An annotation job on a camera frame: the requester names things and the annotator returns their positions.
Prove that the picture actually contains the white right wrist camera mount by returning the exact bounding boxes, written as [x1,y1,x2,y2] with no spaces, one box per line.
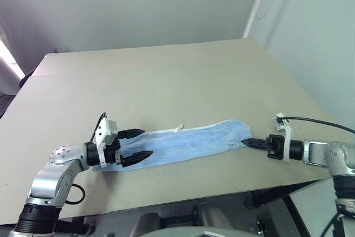
[271,112,293,163]

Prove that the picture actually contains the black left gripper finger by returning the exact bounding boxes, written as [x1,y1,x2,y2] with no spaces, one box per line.
[120,150,154,169]
[119,128,145,140]

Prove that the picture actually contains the white wall corner trim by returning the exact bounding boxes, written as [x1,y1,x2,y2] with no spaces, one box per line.
[242,0,274,39]

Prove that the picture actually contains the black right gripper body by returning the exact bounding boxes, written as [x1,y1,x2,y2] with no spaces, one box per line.
[266,134,286,161]

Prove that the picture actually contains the grey rounded shape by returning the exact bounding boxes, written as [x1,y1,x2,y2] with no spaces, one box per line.
[129,212,162,237]
[195,202,250,231]

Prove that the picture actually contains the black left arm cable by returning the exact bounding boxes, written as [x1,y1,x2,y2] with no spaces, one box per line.
[65,112,108,204]

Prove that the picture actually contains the light blue towel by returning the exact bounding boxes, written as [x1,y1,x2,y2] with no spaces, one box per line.
[92,119,253,173]

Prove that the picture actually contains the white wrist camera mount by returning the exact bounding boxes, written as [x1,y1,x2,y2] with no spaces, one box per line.
[93,117,120,168]
[271,112,293,163]

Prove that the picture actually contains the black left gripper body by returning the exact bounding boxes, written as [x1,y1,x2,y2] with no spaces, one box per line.
[104,130,125,167]

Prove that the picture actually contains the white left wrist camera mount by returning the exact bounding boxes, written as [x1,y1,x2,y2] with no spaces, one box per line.
[93,117,120,168]

